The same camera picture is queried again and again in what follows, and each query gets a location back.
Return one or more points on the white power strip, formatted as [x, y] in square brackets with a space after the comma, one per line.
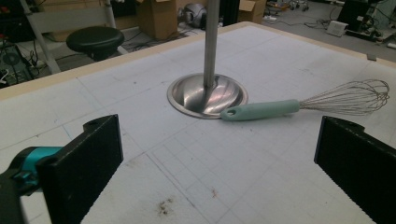
[269, 18]

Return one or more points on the grey round appliance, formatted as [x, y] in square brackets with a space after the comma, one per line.
[194, 15]

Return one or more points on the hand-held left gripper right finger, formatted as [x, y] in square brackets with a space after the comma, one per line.
[358, 168]

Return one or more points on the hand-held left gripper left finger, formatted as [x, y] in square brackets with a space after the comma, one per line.
[81, 174]

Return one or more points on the small cardboard box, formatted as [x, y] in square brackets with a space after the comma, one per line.
[251, 11]

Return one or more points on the white metal frame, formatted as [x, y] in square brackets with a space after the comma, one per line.
[62, 18]

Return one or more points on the black round stool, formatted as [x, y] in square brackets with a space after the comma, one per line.
[95, 40]

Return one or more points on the white flat box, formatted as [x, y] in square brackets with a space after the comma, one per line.
[336, 28]

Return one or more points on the tall cardboard box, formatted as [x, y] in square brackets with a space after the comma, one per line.
[157, 18]

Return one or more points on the metal pole with round base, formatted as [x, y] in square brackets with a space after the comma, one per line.
[210, 90]

